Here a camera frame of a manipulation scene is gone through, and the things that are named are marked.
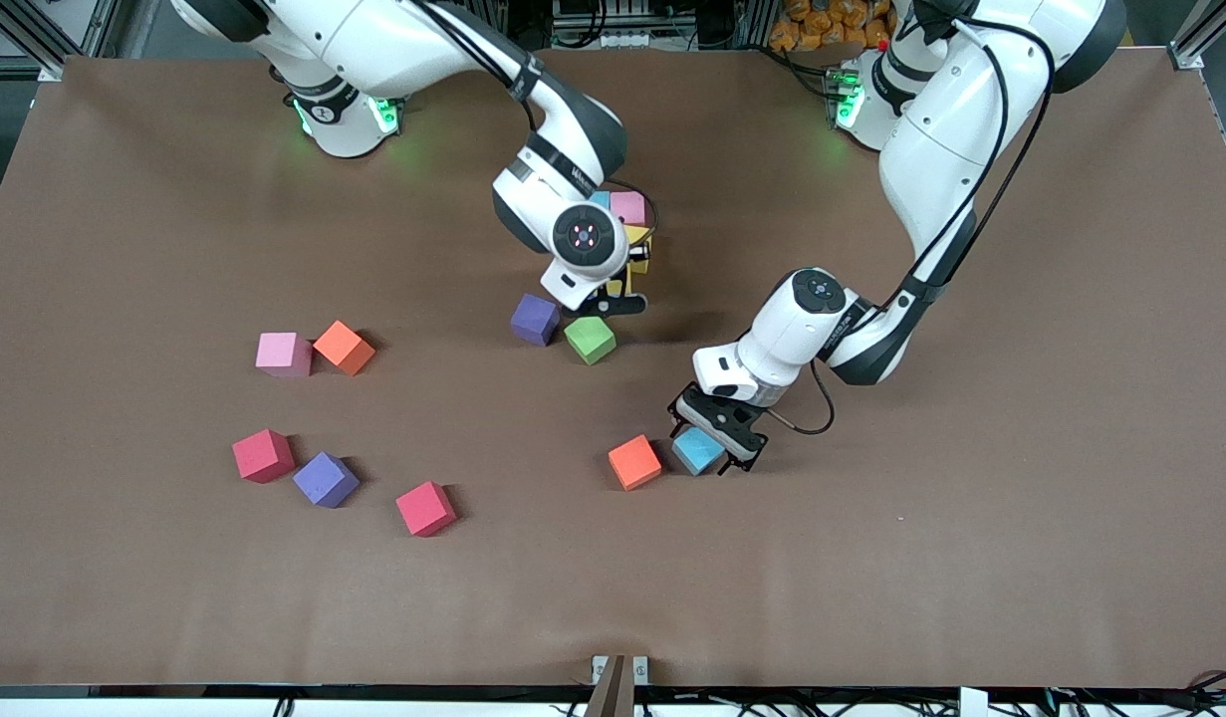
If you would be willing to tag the green foam cube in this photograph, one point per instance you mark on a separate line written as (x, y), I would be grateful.
(590, 341)

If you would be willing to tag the aluminium frame post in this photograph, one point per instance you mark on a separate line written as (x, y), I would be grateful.
(1195, 40)
(20, 35)

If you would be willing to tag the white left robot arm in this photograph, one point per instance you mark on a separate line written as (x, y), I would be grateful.
(971, 110)

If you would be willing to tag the orange foam cube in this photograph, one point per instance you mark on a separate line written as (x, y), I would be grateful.
(344, 348)
(634, 463)

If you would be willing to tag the grey camera stand pole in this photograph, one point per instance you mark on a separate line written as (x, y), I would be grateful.
(609, 697)

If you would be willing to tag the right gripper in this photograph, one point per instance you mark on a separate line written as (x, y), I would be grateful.
(634, 276)

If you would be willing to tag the purple foam cube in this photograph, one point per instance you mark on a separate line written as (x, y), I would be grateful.
(326, 480)
(535, 319)

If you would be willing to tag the brown table mat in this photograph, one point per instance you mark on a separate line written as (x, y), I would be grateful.
(1021, 498)

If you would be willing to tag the yellow foam cube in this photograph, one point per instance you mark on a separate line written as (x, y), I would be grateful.
(636, 234)
(634, 265)

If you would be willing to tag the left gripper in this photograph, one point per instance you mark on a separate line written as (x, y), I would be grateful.
(751, 445)

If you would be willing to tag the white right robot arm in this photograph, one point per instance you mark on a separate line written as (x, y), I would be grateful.
(373, 40)

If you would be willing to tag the orange snack bags pile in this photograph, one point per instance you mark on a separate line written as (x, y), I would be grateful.
(832, 25)

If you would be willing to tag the silver metal bracket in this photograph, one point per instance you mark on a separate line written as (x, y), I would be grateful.
(600, 665)

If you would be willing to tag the red foam cube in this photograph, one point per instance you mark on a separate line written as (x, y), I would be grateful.
(263, 456)
(425, 508)

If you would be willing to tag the pink foam cube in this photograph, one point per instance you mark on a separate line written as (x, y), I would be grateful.
(628, 207)
(284, 354)

